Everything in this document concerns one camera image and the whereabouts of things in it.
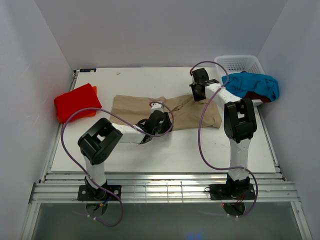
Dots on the blue t shirt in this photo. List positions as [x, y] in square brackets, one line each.
[241, 83]

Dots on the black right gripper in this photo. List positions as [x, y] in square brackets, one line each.
[196, 92]

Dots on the folded red t shirt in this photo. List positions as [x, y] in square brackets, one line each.
[77, 102]

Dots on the dark red t shirt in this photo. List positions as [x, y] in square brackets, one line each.
[254, 96]

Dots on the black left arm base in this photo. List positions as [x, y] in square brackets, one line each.
[87, 193]

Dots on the blue label sticker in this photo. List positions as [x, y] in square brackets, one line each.
[87, 70]

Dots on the beige t shirt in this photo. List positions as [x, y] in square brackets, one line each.
[187, 113]

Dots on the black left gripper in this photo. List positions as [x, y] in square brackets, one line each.
[165, 122]

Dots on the aluminium table frame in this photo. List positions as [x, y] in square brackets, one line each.
[168, 169]

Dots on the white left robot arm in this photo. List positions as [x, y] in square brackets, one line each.
[99, 141]

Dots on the white plastic basket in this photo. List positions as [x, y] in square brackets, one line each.
[240, 63]

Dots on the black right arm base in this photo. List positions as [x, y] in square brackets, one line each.
[223, 192]

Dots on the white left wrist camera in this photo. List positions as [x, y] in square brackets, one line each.
[156, 106]

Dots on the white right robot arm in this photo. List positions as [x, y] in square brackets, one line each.
[239, 122]

